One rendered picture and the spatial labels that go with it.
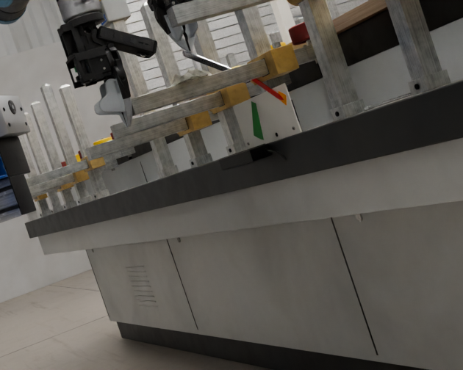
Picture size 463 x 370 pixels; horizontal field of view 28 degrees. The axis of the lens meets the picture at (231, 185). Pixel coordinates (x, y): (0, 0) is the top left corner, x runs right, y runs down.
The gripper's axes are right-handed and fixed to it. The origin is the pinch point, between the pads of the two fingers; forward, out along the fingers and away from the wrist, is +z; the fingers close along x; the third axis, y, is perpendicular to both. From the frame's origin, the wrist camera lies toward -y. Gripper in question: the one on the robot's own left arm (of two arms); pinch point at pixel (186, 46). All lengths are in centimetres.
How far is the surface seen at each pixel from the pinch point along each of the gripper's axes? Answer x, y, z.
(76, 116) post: 8, -131, -5
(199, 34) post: 6.7, -6.4, -2.8
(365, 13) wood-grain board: 25.0, 31.1, 7.7
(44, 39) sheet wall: 180, -772, -156
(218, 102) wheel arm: 4.1, -2.8, 13.4
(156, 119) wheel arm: -11.1, -2.8, 12.8
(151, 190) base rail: 4, -66, 27
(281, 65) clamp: 6.6, 25.8, 12.2
